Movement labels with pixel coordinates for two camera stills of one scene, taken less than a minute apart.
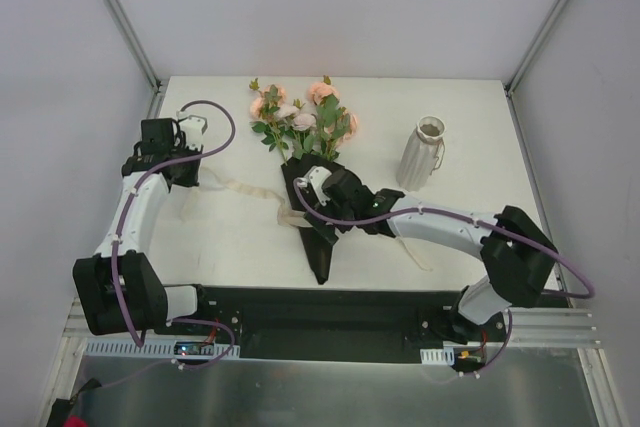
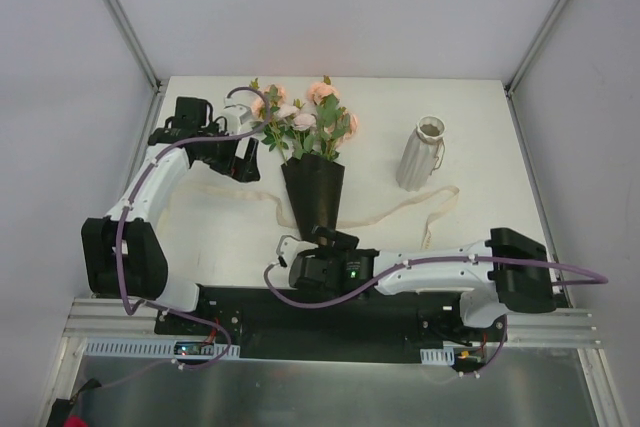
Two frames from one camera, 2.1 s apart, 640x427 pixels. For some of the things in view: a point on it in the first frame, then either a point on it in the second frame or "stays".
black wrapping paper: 319,246 stays
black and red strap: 61,416 stays
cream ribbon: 283,215 → 445,196
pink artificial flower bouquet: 299,129 stays
